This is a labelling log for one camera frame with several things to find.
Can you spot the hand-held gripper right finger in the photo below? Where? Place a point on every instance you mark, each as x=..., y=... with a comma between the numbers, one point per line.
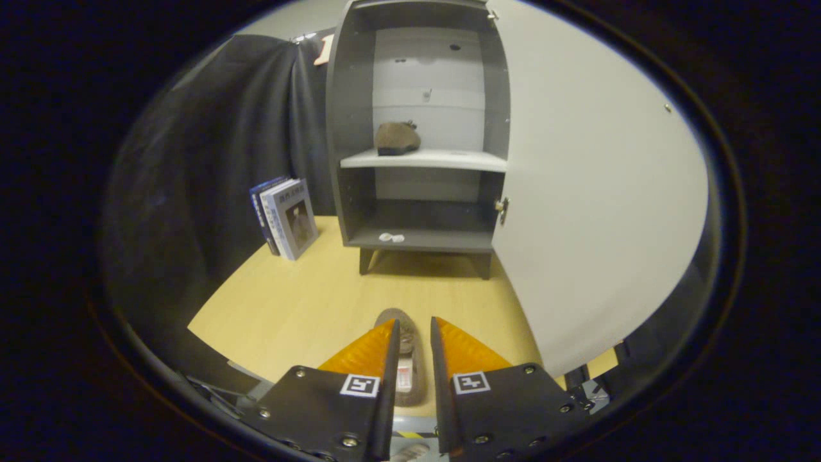
x=439, y=398

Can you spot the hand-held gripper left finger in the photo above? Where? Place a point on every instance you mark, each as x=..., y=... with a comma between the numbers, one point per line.
x=388, y=398

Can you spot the brown fuzzy shoe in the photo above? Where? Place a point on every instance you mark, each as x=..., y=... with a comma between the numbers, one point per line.
x=396, y=138
x=410, y=333

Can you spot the white shoe cabinet door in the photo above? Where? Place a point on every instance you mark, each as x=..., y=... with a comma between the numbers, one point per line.
x=596, y=192

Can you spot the white book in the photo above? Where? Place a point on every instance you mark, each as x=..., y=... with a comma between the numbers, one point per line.
x=269, y=215

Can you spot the blue book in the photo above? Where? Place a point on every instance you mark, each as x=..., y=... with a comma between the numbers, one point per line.
x=256, y=205

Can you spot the black backdrop cloth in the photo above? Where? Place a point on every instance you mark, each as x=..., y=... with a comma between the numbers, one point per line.
x=211, y=160

